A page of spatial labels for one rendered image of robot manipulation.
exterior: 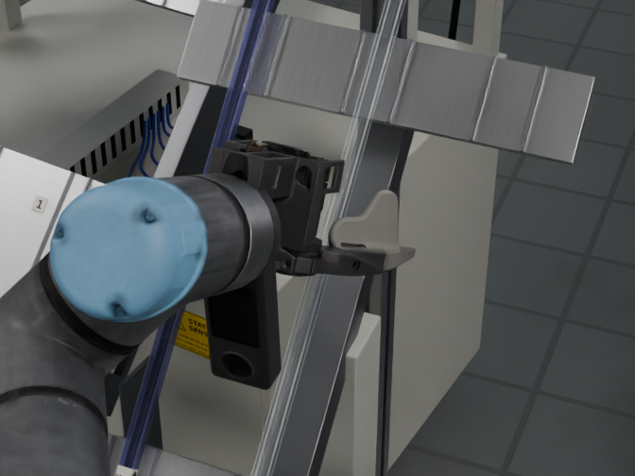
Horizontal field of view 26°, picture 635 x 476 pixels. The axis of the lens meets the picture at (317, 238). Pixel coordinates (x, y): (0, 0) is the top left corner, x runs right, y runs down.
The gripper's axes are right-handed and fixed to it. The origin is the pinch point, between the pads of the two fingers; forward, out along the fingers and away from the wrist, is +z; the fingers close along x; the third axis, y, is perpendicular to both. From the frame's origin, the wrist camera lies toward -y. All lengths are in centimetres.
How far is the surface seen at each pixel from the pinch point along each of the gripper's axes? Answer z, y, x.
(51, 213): 15.1, -6.5, 31.9
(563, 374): 132, -34, -4
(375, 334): 11.6, -8.8, -2.8
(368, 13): 44.1, 18.1, 14.1
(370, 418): 15.8, -17.3, -2.8
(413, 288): 85, -17, 13
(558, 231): 166, -14, 7
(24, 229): 14.7, -8.6, 34.3
